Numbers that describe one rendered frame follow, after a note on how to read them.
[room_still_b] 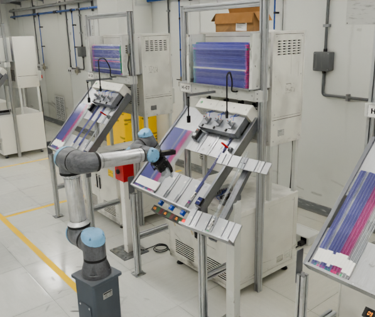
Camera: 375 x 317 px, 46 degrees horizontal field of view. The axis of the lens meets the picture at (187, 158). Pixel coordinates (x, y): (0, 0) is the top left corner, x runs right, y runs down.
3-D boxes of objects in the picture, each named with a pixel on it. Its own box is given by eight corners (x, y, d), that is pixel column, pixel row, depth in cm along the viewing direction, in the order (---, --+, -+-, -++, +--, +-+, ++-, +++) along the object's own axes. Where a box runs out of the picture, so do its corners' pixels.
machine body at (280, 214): (233, 301, 294) (233, 215, 277) (169, 261, 346) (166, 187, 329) (294, 268, 333) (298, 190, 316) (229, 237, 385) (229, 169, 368)
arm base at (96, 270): (93, 284, 217) (91, 266, 214) (75, 273, 227) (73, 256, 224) (117, 272, 228) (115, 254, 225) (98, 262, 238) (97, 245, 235)
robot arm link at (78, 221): (78, 255, 225) (63, 153, 209) (65, 244, 236) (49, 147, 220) (99, 246, 233) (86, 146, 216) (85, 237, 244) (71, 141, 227)
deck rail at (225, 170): (200, 219, 259) (195, 213, 255) (198, 217, 260) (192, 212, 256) (261, 123, 276) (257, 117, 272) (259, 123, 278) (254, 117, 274)
